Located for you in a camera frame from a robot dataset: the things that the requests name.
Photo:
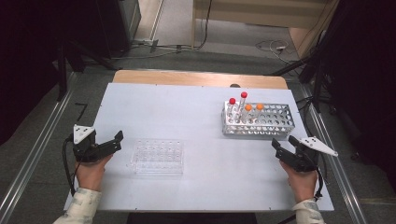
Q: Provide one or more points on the light wooden furniture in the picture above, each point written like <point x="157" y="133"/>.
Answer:
<point x="249" y="12"/>

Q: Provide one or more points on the orange-capped test tube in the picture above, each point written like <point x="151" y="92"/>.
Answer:
<point x="259" y="106"/>
<point x="248" y="108"/>

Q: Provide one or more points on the aluminium rail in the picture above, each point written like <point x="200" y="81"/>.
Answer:
<point x="348" y="186"/>
<point x="34" y="146"/>

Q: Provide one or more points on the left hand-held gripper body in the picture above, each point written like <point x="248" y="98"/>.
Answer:
<point x="85" y="149"/>

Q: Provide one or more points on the black cabinet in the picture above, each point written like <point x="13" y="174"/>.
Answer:
<point x="115" y="25"/>

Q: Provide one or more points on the light floor strip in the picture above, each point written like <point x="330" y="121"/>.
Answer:
<point x="157" y="18"/>

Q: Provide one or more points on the person's right hand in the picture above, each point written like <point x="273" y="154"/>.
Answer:
<point x="303" y="185"/>

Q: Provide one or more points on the clear acrylic tube rack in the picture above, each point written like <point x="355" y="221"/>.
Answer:
<point x="157" y="157"/>

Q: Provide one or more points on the person's left hand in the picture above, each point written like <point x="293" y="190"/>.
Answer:
<point x="90" y="175"/>

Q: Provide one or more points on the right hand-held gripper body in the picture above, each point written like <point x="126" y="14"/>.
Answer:
<point x="306" y="161"/>

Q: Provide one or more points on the dark curtain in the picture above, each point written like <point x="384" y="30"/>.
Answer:
<point x="25" y="62"/>
<point x="367" y="77"/>

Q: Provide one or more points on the metal test tube rack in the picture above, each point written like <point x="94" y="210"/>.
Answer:
<point x="274" y="124"/>

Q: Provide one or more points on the red-capped test tube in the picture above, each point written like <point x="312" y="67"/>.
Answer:
<point x="232" y="101"/>
<point x="243" y="95"/>

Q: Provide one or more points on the black metal stand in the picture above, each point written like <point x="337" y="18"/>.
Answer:
<point x="317" y="87"/>
<point x="62" y="77"/>

